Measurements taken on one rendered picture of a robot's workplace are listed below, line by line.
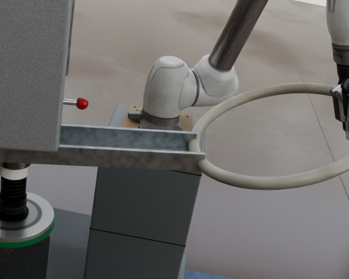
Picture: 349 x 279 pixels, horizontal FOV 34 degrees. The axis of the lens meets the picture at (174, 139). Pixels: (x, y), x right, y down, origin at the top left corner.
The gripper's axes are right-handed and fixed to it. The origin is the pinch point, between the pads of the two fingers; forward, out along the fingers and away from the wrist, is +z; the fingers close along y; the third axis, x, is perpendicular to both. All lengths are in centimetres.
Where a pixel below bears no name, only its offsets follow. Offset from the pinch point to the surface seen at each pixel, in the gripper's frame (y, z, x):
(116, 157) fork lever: 65, -18, -5
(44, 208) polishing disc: 85, -3, -19
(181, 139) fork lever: 46.3, -11.3, -11.4
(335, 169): 24.5, -9.9, 24.1
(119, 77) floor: -18, 103, -341
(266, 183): 38.9, -9.9, 18.2
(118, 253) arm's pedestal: 64, 66, -77
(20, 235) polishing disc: 93, -5, -9
